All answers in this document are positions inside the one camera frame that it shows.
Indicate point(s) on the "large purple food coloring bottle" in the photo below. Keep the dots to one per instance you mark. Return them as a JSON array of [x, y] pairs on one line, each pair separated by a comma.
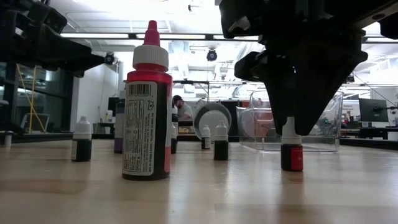
[[118, 130]]

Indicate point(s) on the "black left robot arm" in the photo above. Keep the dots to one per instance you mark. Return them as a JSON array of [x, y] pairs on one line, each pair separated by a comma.
[[12, 34]]

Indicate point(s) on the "white cylinder post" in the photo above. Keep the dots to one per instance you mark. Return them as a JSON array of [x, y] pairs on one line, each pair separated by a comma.
[[8, 140]]

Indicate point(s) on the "small dark food coloring bottle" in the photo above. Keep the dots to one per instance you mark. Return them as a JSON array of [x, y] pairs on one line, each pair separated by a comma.
[[81, 149], [206, 141]]

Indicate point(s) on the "person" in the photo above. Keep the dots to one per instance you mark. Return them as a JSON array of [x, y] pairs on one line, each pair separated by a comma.
[[185, 112]]

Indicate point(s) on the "black aluminium table frame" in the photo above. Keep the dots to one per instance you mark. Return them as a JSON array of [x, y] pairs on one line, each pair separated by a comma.
[[46, 136]]

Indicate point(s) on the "small green food coloring bottle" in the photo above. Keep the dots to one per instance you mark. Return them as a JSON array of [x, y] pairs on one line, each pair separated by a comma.
[[221, 149]]

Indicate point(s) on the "clear plastic bin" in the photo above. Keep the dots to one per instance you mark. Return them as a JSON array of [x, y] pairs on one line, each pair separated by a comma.
[[326, 137]]

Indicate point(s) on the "LED light bar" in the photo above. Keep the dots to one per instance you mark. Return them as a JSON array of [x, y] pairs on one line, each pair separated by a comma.
[[93, 35]]

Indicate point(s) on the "large red food coloring bottle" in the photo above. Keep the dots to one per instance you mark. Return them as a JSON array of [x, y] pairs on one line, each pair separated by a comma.
[[140, 124]]

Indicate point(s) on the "small red food coloring bottle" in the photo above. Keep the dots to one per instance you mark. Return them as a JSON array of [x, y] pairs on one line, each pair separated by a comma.
[[292, 158]]

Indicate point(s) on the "black ceiling camera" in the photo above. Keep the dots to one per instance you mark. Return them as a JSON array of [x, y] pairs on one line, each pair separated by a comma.
[[109, 58], [350, 78], [211, 55]]

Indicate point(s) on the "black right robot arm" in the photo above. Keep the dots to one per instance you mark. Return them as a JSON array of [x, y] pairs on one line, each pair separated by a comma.
[[311, 12]]

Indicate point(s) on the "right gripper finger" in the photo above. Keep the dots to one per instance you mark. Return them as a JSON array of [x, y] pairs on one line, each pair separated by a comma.
[[317, 87], [281, 90]]

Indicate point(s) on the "black computer monitor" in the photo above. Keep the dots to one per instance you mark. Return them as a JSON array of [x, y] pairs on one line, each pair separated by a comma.
[[111, 105], [373, 110]]

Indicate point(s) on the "white sign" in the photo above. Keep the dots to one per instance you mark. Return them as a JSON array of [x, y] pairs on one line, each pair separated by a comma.
[[350, 109]]

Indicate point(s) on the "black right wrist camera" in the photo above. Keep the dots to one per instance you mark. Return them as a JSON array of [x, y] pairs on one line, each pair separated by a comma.
[[248, 67]]

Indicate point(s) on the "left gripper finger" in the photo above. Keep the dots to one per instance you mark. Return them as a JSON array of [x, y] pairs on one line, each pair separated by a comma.
[[73, 49], [94, 60]]

